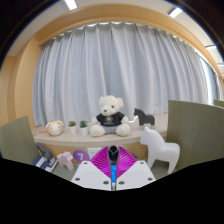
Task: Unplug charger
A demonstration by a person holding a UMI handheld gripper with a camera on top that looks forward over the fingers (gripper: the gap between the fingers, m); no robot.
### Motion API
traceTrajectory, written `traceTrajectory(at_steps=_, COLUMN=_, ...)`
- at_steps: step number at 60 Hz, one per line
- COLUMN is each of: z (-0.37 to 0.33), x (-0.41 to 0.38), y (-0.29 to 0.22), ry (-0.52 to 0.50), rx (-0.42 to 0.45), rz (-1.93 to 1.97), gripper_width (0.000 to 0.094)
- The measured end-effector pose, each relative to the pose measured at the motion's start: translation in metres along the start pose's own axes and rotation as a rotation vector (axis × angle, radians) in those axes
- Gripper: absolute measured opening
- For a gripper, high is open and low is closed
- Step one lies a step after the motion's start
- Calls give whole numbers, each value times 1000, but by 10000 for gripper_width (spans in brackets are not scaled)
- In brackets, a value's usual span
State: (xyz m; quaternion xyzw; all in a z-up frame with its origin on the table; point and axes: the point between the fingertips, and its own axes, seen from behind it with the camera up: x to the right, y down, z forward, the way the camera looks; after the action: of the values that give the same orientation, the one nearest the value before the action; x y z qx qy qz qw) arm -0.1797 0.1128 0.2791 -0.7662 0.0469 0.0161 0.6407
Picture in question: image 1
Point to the grey curtain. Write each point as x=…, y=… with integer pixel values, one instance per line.
x=116, y=66

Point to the ceiling lights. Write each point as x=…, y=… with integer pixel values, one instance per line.
x=70, y=4

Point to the purple round number sign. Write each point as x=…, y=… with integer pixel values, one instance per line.
x=80, y=156

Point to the green desk partition panel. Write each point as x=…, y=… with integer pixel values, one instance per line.
x=196, y=133
x=16, y=140

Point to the dark brown horse figurine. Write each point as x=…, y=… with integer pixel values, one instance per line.
x=145, y=118

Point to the large white horse figurine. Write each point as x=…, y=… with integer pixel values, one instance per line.
x=160, y=150

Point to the cream teddy bear black shirt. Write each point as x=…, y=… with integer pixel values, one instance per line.
x=110, y=116

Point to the pink horse figurine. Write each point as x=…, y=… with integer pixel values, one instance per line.
x=66, y=160

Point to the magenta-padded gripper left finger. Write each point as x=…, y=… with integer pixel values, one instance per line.
x=88, y=175

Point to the small potted plant white pot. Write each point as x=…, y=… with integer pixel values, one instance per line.
x=83, y=130
x=72, y=129

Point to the white wall socket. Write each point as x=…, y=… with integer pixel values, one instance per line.
x=94, y=152

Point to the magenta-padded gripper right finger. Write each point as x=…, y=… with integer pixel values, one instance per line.
x=138, y=173

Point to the white and orange plush toy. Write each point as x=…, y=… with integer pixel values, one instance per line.
x=54, y=128

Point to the beige wooden ledge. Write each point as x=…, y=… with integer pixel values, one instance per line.
x=76, y=140

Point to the grey horse figurine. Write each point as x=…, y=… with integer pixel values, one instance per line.
x=45, y=151

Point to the navy book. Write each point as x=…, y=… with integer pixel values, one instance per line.
x=43, y=163

